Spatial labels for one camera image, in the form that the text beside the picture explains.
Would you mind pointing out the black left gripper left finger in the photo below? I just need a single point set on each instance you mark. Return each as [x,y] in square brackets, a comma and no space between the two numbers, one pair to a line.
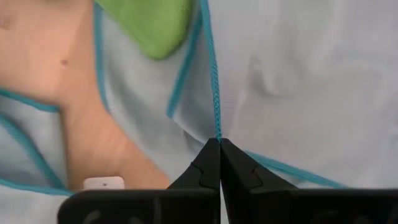
[186,202]

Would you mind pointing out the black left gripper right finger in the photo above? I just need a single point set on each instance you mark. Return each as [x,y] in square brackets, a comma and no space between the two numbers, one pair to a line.
[248,202]

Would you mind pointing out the green microfiber towel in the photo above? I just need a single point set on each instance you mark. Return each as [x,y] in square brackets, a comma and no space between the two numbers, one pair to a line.
[149,25]

